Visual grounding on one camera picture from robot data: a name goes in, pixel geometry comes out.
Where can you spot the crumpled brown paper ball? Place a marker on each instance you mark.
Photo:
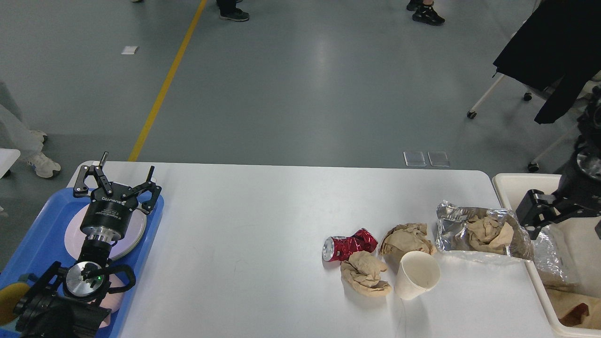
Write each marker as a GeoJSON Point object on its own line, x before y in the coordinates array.
{"type": "Point", "coordinates": [402, 239]}

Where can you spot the large brown paper bag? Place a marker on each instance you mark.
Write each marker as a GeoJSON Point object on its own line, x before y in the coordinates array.
{"type": "Point", "coordinates": [576, 310]}

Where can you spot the white paper cup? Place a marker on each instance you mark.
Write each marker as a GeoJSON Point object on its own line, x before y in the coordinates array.
{"type": "Point", "coordinates": [418, 273]}

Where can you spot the pink mug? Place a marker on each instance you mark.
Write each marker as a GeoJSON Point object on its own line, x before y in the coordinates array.
{"type": "Point", "coordinates": [112, 301]}

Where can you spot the teal and yellow mug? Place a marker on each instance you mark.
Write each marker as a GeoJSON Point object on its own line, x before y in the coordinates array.
{"type": "Point", "coordinates": [10, 297]}

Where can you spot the crumpled paper in foil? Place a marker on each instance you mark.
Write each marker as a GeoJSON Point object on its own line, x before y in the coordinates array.
{"type": "Point", "coordinates": [489, 235]}

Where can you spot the person in grey trousers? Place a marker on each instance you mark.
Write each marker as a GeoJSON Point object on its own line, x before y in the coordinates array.
{"type": "Point", "coordinates": [16, 134]}

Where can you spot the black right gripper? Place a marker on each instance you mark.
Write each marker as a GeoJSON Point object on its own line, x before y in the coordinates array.
{"type": "Point", "coordinates": [577, 196]}

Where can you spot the crumpled tan napkin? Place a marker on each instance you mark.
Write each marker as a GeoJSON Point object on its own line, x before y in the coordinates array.
{"type": "Point", "coordinates": [362, 272]}

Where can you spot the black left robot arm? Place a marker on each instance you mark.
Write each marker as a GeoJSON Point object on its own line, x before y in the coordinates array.
{"type": "Point", "coordinates": [76, 269]}

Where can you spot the white side table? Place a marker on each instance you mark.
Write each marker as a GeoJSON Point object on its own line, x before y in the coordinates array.
{"type": "Point", "coordinates": [8, 156]}

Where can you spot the foil wrapper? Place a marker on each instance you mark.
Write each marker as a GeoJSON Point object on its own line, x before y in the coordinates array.
{"type": "Point", "coordinates": [554, 263]}
{"type": "Point", "coordinates": [452, 234]}

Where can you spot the crushed red soda can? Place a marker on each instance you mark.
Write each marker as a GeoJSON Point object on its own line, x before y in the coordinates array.
{"type": "Point", "coordinates": [340, 248]}

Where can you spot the pink plate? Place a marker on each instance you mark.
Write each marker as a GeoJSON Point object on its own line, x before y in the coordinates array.
{"type": "Point", "coordinates": [74, 238]}

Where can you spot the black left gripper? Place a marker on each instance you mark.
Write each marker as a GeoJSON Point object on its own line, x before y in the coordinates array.
{"type": "Point", "coordinates": [108, 219]}

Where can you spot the beige plastic bin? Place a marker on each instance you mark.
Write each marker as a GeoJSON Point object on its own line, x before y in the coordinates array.
{"type": "Point", "coordinates": [580, 237]}

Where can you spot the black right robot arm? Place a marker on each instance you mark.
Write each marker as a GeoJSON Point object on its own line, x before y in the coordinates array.
{"type": "Point", "coordinates": [589, 125]}

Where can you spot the person with black sneakers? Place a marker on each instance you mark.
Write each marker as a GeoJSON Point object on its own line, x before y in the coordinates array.
{"type": "Point", "coordinates": [424, 12]}

